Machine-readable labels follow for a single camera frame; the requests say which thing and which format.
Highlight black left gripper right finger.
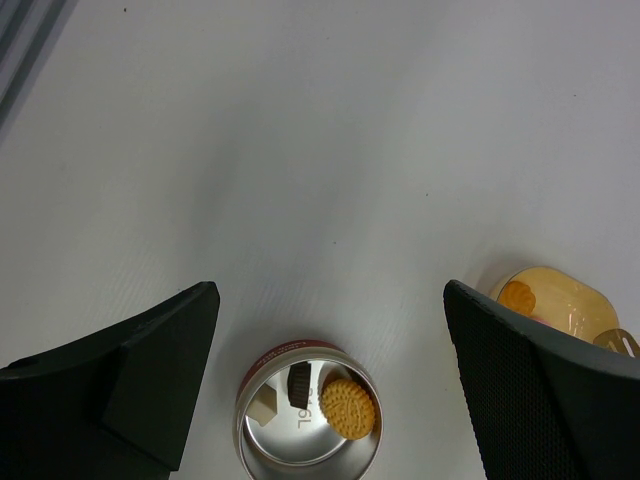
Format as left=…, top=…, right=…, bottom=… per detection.
left=443, top=280, right=639, bottom=479

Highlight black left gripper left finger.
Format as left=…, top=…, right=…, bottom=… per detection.
left=1, top=282, right=220, bottom=479

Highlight metal serving tongs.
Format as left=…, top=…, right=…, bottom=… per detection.
left=593, top=328, right=640, bottom=358

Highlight swirl butter cookie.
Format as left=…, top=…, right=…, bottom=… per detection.
left=498, top=281, right=536, bottom=317

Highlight white cube sweet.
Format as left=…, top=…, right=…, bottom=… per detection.
left=246, top=384, right=278, bottom=427

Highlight dark chocolate piece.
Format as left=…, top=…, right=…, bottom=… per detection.
left=287, top=362, right=312, bottom=410

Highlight round ridged biscuit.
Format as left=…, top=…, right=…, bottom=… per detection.
left=320, top=378, right=376, bottom=441

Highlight pink round cookie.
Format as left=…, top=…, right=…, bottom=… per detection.
left=529, top=316, right=551, bottom=327

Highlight steel round lunch box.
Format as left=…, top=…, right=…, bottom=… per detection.
left=233, top=339, right=384, bottom=479

